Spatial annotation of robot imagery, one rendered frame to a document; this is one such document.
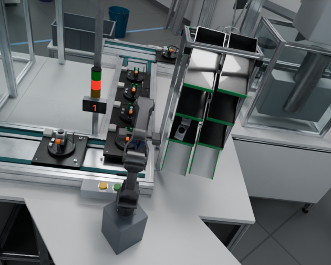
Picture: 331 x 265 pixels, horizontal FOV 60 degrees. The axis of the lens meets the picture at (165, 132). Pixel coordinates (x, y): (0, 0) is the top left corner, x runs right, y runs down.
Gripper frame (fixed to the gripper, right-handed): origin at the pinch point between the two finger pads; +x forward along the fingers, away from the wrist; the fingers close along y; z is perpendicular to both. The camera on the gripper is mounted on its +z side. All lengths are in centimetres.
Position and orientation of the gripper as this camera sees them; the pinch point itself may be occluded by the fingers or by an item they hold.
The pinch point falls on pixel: (137, 144)
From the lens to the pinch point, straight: 126.7
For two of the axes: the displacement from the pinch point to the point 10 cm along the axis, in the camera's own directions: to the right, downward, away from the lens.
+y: -9.8, -1.4, -1.3
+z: -0.1, -6.5, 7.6
